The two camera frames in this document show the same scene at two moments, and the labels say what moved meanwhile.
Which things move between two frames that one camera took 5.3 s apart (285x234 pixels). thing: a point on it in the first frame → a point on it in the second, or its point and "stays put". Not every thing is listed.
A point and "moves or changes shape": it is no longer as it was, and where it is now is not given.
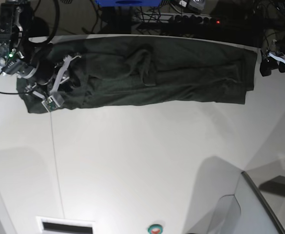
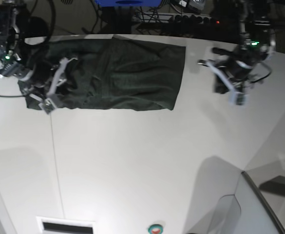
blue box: [128, 3] stays put
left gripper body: [13, 57] stays put
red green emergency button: [155, 229] stays put
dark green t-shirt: [102, 71] moves or changes shape
